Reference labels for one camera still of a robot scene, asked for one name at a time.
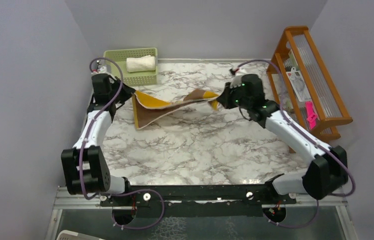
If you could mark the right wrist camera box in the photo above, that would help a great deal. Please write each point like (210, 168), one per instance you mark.
(238, 73)

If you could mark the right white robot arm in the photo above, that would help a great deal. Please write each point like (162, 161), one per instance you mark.
(327, 165)

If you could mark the yellow bear towel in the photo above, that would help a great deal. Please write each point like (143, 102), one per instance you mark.
(148, 109)

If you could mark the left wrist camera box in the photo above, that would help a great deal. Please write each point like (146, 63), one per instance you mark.
(103, 70)

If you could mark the white towel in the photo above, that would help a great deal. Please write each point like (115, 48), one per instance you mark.
(141, 64)

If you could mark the white tray corner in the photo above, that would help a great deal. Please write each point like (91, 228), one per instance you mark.
(72, 235)

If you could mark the green plastic basket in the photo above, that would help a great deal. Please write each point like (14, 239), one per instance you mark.
(117, 65)

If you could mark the pink clip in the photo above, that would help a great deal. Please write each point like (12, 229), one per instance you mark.
(312, 117)

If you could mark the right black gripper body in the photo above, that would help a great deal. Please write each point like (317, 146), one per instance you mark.
(233, 98)

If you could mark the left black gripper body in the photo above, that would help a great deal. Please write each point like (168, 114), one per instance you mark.
(125, 94)

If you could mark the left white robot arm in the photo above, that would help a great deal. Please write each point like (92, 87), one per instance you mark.
(85, 169)

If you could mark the wooden rack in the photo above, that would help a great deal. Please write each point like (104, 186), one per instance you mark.
(296, 48)

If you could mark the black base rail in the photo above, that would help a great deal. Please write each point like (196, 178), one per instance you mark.
(188, 201)

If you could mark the white paper package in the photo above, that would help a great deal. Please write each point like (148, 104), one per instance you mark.
(298, 84)

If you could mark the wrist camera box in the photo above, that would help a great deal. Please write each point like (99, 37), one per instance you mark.
(103, 70)
(238, 73)

